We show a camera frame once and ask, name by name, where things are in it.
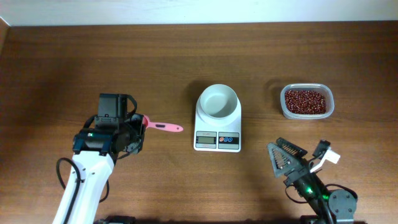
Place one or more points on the red adzuki beans pile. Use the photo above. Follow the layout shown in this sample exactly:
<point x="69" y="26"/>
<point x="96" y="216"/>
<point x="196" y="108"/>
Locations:
<point x="305" y="102"/>

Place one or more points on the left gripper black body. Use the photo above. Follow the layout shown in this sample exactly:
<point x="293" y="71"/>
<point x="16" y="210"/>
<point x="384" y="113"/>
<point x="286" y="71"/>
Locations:
<point x="134" y="129"/>

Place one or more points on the pink measuring scoop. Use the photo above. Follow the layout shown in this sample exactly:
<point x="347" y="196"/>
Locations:
<point x="162" y="126"/>

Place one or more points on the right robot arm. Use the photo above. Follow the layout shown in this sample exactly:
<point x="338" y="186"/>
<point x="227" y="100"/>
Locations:
<point x="332" y="203"/>

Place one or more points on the white round bowl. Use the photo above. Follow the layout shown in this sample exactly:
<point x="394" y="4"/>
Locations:
<point x="218" y="101"/>

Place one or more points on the clear plastic bean container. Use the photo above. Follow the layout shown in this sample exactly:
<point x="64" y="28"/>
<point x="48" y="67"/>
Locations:
<point x="323" y="89"/>

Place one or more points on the white digital kitchen scale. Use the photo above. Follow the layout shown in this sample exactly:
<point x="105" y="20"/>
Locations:
<point x="218" y="134"/>

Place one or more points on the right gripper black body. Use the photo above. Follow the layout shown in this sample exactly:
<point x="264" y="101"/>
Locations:
<point x="301" y="172"/>

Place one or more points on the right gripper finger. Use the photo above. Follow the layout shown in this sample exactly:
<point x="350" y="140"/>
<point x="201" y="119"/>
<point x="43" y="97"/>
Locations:
<point x="282" y="161"/>
<point x="291" y="148"/>

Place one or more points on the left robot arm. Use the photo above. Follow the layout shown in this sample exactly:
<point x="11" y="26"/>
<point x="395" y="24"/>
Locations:
<point x="92" y="164"/>

